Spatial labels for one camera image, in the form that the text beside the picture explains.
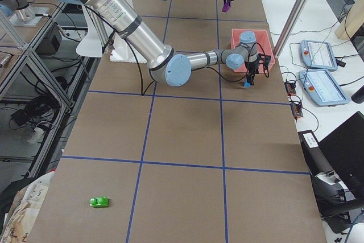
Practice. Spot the purple block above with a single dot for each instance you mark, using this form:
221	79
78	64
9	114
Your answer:
226	6

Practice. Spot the pink plastic box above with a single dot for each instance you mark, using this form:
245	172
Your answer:
262	38

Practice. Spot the usb hub far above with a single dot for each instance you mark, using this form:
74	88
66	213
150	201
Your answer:
290	88

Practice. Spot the usb hub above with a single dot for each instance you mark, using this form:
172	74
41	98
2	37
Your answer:
290	88
296	109

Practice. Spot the usb hub near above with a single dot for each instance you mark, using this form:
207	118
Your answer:
296	109

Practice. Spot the near teach pendant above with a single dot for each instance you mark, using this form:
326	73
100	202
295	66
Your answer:
322	88

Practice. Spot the teach pendant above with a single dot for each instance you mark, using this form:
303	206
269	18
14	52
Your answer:
318	55
322	88

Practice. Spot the far teach pendant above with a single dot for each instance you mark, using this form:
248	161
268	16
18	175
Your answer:
318	55

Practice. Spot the green block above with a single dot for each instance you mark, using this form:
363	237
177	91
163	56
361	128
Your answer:
99	202

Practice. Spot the cloth bag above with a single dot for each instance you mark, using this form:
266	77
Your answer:
25	208

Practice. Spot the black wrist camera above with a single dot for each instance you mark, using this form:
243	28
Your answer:
264	60

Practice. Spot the aluminium frame post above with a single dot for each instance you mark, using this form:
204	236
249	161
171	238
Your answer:
289	25

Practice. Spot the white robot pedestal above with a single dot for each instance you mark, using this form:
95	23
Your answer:
119	49

